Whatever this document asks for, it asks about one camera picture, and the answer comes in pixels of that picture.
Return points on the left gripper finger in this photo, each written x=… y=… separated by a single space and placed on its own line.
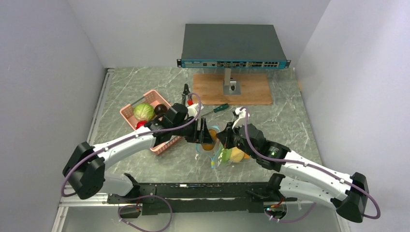
x=203 y=130
x=210 y=137

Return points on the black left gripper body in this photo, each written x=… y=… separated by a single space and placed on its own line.
x=189 y=132

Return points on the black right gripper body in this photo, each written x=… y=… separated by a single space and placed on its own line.
x=233 y=139

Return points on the brown potato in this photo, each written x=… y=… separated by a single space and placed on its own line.
x=208 y=147

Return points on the clear zip top bag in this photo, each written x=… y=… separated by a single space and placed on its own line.
x=213 y=154

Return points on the red round fruit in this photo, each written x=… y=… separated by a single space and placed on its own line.
x=140 y=124

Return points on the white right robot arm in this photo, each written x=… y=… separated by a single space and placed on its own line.
x=298 y=177

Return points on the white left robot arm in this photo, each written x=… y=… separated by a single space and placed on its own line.
x=86 y=169

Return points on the dark purple plum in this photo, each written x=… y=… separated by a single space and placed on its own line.
x=160 y=109

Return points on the pink plastic basket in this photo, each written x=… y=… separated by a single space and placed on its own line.
x=153 y=98

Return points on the green cabbage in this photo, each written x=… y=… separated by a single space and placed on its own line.
x=144 y=111

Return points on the wooden board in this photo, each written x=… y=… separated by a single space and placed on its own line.
x=251 y=89

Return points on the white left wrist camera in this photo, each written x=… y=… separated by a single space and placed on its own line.
x=193 y=108

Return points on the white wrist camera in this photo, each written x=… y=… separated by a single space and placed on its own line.
x=193 y=108
x=240 y=114

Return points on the black handled pliers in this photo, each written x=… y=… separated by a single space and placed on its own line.
x=186 y=98

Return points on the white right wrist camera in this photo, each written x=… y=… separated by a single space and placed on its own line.
x=240 y=114

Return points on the green handled screwdriver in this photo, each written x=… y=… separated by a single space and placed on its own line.
x=218 y=109

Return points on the metal stand post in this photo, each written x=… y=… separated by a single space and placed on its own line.
x=231 y=86

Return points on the grey network switch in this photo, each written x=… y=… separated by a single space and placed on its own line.
x=234 y=46

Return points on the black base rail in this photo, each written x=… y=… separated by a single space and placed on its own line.
x=156 y=198

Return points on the aluminium frame rail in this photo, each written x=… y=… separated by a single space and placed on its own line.
x=73 y=201

